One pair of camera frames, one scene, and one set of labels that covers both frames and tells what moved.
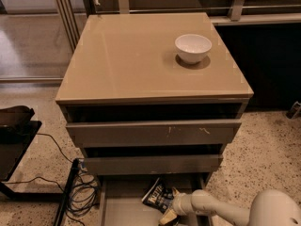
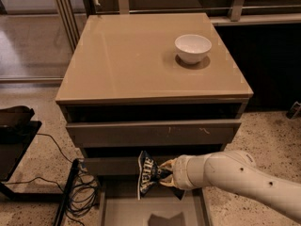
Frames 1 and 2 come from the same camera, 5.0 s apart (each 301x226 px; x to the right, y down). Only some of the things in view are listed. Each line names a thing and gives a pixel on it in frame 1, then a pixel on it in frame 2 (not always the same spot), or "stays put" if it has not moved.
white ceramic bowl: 193,48 stays put
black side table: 18,130 stays put
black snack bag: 159,197 -> 150,174
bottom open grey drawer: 121,202 stays put
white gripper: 181,203 -> 181,171
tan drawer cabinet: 152,101 stays put
